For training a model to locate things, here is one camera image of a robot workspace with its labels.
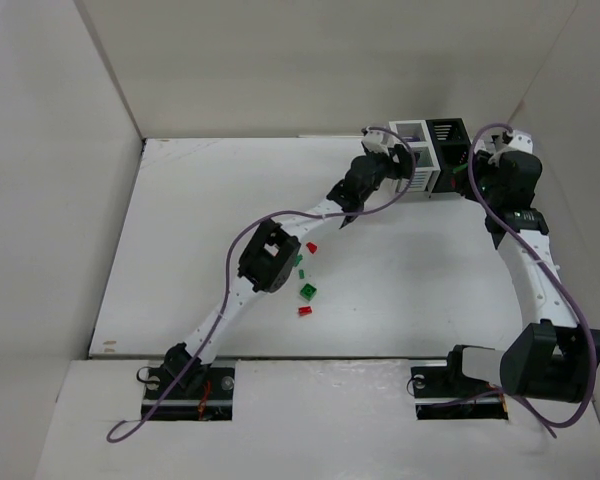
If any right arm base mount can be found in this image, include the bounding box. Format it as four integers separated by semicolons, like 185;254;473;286
407;365;509;421

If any white slotted container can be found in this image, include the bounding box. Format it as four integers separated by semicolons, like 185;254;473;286
389;120;440;194

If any black slotted container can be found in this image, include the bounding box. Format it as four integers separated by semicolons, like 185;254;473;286
426;118;471;194

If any green plate lego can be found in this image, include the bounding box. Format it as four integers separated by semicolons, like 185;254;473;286
452;163;468;175

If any green square lego lower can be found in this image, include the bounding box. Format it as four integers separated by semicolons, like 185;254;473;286
299;283;317;302

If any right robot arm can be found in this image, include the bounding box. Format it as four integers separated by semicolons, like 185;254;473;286
452;150;600;403

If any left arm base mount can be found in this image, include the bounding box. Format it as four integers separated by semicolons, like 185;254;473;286
136;361;236;422

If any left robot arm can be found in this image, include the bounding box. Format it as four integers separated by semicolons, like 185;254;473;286
160;144;419;394

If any red flat lego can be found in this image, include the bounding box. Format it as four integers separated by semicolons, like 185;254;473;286
298;306;313;316

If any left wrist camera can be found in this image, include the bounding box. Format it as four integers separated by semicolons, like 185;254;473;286
361;127;394;155

